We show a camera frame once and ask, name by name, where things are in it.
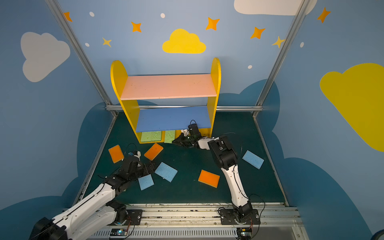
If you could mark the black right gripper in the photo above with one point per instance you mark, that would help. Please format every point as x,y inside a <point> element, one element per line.
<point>185,140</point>

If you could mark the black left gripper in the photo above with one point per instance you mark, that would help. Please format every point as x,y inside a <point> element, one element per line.
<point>144,168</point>

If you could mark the green sponge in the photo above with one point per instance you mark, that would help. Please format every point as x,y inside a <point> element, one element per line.
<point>169,137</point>
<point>151,137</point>

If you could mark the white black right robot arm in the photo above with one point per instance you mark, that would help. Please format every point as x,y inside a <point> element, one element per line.
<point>225,157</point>

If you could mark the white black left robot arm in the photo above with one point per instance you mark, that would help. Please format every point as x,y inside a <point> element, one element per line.
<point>96,210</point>

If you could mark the yellow wooden shelf unit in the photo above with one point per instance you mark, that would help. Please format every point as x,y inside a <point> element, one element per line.
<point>168,102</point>

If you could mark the blue sponge left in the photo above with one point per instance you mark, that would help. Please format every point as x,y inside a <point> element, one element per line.
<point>145,182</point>

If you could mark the blue sponge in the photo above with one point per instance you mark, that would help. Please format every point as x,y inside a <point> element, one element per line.
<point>145,182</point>
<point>253,159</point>
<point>166,172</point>

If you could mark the orange sponge left of centre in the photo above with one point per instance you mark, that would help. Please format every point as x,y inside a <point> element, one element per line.
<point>153,152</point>

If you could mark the orange sponge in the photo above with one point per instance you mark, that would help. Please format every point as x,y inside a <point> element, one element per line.
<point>116,154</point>
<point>153,152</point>
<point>209,179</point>

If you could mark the blue sponge centre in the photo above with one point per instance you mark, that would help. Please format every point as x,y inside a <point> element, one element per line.
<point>166,172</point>

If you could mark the orange sponge far left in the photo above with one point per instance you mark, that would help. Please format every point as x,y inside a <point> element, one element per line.
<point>116,154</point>

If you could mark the orange sponge front centre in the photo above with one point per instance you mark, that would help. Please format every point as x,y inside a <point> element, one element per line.
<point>209,179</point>

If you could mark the left green circuit board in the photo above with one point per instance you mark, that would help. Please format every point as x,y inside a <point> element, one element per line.
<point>119,233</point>

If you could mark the green circuit board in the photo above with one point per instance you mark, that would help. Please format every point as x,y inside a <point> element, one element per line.
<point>244,234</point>
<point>119,233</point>

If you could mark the blue sponge far right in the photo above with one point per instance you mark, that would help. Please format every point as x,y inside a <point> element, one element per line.
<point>253,159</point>

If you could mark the right green circuit board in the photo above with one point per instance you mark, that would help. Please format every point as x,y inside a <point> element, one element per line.
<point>244,234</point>

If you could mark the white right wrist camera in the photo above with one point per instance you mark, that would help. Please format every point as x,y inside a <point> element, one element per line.
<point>185,132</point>

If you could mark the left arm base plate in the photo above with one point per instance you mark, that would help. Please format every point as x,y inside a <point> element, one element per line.
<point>132,216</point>

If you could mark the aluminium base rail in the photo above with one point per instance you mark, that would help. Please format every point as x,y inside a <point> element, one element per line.
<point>202,221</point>

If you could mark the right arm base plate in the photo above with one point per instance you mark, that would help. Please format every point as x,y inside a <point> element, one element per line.
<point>231,217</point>

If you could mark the aluminium frame post right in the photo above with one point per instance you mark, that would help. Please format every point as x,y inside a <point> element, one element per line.
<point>291,34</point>

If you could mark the aluminium frame post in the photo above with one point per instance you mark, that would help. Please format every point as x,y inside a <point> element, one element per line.
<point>291,34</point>
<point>64,24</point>

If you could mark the aluminium frame post left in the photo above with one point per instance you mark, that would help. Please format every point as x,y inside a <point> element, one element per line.
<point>64,24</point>

